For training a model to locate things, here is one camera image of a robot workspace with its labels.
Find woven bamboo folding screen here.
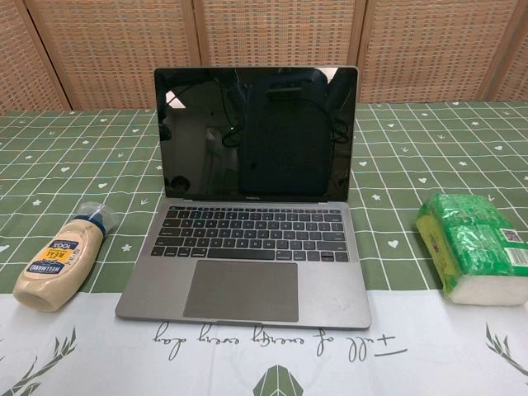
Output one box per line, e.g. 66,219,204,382
0,0,528,117

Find green tissue pack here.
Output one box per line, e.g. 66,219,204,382
414,191,528,307

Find mayonnaise squeeze bottle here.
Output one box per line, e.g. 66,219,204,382
12,201,118,314

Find silver laptop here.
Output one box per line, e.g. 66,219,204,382
115,65,372,331

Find green checked tablecloth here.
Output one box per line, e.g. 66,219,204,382
0,100,528,396

